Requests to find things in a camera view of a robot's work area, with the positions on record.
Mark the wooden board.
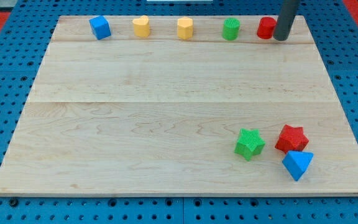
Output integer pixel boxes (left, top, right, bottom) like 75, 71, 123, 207
0, 16, 358, 197

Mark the blue triangle block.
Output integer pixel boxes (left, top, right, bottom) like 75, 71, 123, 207
282, 151, 314, 181

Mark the green star block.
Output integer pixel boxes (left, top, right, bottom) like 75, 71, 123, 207
234, 128, 265, 161

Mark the yellow hexagon block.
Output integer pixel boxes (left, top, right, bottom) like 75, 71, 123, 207
177, 17, 193, 40

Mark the yellow heart block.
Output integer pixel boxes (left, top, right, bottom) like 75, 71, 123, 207
132, 15, 150, 37

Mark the green cylinder block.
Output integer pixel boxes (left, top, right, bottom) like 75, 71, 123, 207
222, 17, 241, 40

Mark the red star block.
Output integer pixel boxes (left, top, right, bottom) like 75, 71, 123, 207
275, 124, 309, 154

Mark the blue cube block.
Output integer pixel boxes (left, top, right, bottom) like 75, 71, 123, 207
89, 16, 111, 40

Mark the red cylinder block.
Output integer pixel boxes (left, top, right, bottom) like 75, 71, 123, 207
257, 16, 277, 39

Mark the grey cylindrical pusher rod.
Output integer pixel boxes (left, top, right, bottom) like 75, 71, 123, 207
273, 0, 300, 41

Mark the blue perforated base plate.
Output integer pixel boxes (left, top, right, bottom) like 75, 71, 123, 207
0, 0, 358, 223

